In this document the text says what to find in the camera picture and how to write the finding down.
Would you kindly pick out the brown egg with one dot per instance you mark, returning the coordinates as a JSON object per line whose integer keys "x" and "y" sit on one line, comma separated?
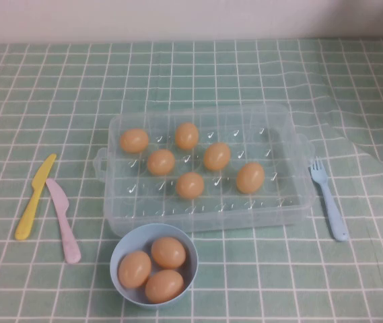
{"x": 134, "y": 269}
{"x": 190, "y": 185}
{"x": 134, "y": 140}
{"x": 164, "y": 286}
{"x": 250, "y": 177}
{"x": 161, "y": 162}
{"x": 186, "y": 135}
{"x": 216, "y": 156}
{"x": 168, "y": 252}

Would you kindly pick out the clear plastic egg box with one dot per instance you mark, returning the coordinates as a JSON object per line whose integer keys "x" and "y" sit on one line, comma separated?
{"x": 278, "y": 202}

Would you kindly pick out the pink plastic knife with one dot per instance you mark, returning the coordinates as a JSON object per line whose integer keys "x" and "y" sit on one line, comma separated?
{"x": 64, "y": 222}

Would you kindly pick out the yellow plastic knife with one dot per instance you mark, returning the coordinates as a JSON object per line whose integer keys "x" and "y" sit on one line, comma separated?
{"x": 33, "y": 202}

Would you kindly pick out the light blue plastic bowl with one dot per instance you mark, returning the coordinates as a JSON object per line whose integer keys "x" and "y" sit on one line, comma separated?
{"x": 120, "y": 296}

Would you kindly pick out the green checked tablecloth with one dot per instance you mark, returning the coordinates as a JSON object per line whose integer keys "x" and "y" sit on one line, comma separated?
{"x": 43, "y": 101}

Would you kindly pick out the light blue plastic fork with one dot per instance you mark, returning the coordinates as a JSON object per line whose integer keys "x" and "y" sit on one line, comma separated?
{"x": 330, "y": 205}

